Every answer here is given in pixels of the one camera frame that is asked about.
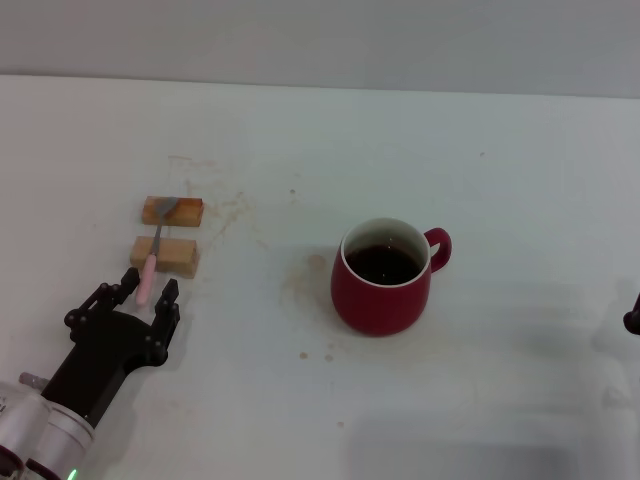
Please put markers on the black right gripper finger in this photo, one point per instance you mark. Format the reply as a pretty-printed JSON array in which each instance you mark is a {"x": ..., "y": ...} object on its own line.
[{"x": 634, "y": 317}]

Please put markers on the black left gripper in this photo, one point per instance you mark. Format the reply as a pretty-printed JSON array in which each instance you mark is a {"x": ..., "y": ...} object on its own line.
[{"x": 110, "y": 350}]

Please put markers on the red ceramic cup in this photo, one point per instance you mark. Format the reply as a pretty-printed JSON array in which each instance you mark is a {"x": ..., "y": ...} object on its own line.
[{"x": 380, "y": 310}]

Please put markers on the plain wooden block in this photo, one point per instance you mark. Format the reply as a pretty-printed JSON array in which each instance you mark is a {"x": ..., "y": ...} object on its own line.
[{"x": 175, "y": 257}]

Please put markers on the wooden block with red stain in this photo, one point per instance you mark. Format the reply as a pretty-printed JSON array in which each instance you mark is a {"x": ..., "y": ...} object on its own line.
[{"x": 187, "y": 212}]

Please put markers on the dark coffee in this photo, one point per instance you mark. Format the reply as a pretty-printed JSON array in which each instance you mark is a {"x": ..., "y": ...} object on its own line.
[{"x": 385, "y": 265}]

